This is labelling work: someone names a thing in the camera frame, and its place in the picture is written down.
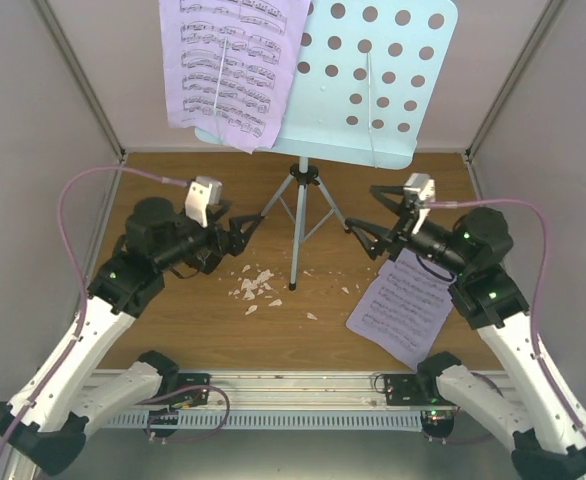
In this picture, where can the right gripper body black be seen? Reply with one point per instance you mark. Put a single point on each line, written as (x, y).
(400, 232)

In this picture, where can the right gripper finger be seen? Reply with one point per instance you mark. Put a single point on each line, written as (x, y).
(374, 239)
(393, 198)

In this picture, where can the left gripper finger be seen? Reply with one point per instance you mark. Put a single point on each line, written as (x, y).
(241, 229)
(217, 211)

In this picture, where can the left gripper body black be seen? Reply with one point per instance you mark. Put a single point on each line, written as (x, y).
(221, 243)

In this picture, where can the sheet music page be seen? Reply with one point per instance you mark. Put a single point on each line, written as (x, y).
(404, 308)

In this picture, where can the light blue music stand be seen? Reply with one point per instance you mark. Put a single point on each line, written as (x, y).
(366, 74)

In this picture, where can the sheet music pages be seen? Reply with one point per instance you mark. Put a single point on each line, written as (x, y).
(229, 66)

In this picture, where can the black metronome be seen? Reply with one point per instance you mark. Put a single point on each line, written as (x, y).
(204, 261)

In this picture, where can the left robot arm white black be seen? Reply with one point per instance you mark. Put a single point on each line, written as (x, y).
(49, 421)

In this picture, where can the white paint patch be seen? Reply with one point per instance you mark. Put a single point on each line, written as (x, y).
(255, 289)

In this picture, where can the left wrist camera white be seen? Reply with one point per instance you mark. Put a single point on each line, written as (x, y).
(203, 192)

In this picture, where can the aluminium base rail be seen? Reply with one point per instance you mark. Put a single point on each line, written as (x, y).
(309, 390)

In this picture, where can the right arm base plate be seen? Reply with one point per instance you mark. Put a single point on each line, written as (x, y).
(403, 389)

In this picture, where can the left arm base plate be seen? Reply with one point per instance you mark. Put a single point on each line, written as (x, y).
(195, 397)

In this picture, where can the grey slotted cable duct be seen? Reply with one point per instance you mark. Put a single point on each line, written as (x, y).
(293, 420)

